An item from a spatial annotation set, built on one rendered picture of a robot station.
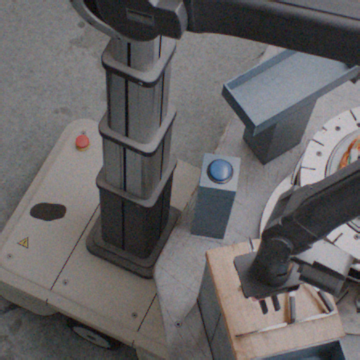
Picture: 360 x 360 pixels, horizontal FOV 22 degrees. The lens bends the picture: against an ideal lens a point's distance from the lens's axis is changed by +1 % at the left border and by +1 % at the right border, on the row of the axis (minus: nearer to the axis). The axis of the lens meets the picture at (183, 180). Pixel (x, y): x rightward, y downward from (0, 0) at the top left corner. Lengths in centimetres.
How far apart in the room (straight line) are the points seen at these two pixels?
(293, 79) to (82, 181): 89
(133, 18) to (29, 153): 192
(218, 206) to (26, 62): 139
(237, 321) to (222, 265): 10
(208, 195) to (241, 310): 26
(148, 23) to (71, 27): 212
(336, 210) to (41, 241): 144
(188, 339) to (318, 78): 57
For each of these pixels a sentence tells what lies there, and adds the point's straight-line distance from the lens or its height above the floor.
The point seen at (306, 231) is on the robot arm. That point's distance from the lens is 120.
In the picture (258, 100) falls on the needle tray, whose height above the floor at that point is 103.
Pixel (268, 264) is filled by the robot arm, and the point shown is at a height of 136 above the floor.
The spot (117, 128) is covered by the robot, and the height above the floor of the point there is 94.
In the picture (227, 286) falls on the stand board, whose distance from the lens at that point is 160.
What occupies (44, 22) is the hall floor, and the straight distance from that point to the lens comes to 312.
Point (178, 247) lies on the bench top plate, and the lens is 192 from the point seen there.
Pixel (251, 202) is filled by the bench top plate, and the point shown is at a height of 78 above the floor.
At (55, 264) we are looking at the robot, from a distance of 246.
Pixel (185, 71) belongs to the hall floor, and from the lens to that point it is 302.
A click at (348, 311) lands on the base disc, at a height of 80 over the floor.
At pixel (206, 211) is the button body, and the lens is 181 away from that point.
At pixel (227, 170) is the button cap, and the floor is 104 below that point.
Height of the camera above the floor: 258
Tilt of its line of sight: 66 degrees down
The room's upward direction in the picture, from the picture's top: 8 degrees clockwise
